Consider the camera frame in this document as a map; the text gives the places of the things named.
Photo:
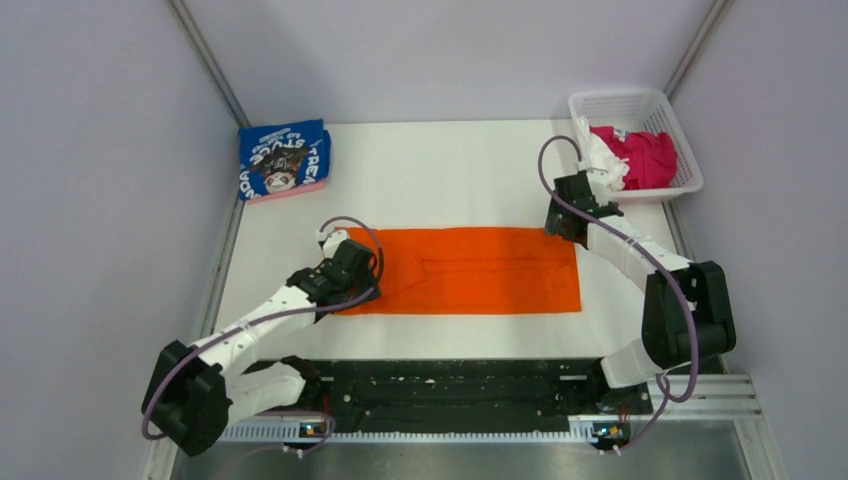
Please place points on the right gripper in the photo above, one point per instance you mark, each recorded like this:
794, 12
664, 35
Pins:
553, 221

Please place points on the aluminium frame rail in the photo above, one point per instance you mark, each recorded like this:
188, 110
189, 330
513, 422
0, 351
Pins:
728, 397

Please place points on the folded blue printed t-shirt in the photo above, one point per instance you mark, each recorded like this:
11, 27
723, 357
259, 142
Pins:
276, 158

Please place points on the orange t-shirt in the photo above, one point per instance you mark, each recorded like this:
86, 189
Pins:
473, 271

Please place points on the magenta t-shirt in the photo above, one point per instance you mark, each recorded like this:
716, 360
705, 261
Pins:
652, 157

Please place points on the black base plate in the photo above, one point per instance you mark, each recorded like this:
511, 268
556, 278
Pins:
465, 396

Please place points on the folded pink t-shirt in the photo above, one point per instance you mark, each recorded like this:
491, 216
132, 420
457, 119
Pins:
298, 190

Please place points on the white slotted cable duct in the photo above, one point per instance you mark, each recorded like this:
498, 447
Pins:
295, 432

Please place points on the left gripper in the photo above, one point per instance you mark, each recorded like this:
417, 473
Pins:
366, 277

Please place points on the white plastic basket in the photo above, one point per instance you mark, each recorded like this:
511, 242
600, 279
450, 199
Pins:
641, 109

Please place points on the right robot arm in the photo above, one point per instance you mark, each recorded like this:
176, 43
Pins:
686, 313

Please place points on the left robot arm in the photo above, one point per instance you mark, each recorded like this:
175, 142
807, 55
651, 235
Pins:
199, 390

